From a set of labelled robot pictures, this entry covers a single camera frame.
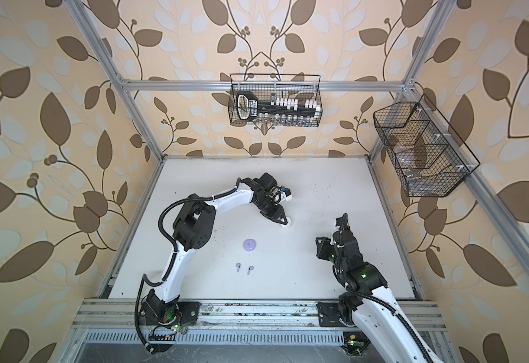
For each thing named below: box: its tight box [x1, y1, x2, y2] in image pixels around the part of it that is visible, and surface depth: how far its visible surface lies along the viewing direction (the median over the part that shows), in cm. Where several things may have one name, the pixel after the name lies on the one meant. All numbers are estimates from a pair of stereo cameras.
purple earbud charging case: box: [242, 238, 257, 252], surface depth 91 cm
